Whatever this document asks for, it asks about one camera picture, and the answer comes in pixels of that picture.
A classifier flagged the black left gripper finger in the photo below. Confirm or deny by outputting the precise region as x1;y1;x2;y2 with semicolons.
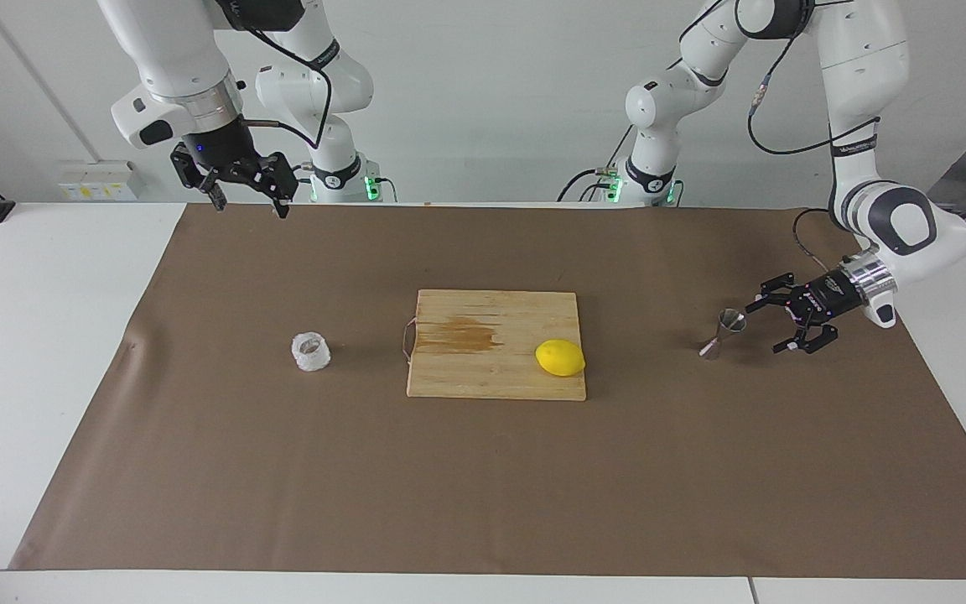
745;273;811;315
772;319;840;355

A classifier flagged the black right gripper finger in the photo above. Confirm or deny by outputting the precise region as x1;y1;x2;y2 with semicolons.
171;144;228;212
236;153;298;219

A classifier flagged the steel double jigger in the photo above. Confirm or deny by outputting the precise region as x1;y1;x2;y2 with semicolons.
699;309;746;362

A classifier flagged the clear glass cup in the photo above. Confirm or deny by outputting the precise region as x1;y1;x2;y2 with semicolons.
291;331;332;373

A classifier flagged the yellow lemon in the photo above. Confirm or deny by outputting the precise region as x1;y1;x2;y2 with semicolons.
535;339;586;378

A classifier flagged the wooden cutting board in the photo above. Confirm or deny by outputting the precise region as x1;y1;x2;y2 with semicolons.
401;289;587;402

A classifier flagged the brown paper table mat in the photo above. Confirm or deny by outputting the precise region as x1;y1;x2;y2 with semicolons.
9;203;966;580

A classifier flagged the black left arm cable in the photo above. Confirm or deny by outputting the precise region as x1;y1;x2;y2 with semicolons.
747;17;880;269

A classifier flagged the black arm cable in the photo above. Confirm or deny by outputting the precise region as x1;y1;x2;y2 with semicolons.
747;17;880;269
236;25;333;150

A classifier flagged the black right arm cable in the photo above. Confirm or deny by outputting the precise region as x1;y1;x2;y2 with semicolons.
236;25;333;150

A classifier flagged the white wall socket box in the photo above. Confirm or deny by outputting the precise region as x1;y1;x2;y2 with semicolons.
58;159;147;202

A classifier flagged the black base cable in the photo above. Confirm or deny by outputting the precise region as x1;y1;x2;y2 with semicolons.
557;126;636;204

